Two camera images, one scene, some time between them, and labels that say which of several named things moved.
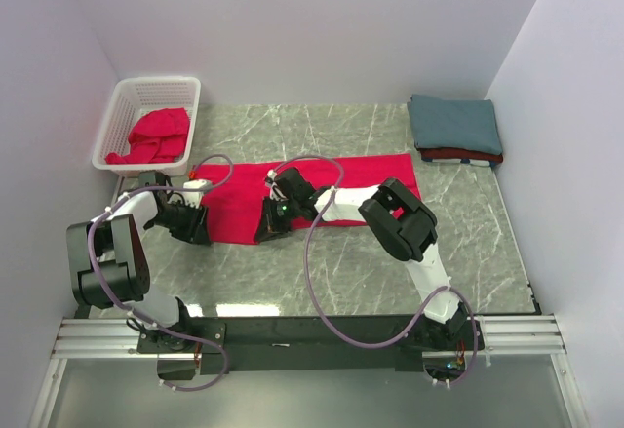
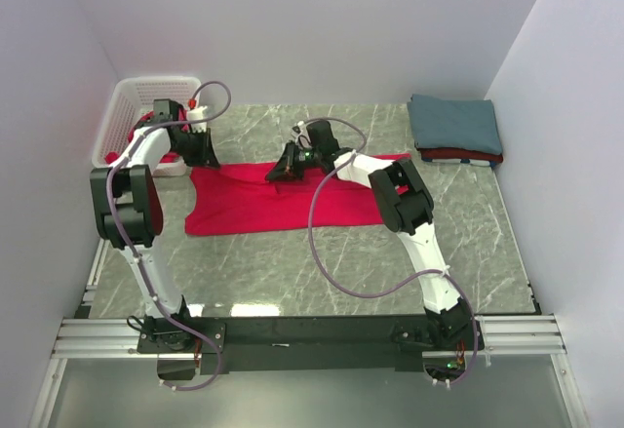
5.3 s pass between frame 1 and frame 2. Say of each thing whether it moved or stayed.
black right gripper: moved
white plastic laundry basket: stayed
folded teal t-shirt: stayed
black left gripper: moved
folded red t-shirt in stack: stayed
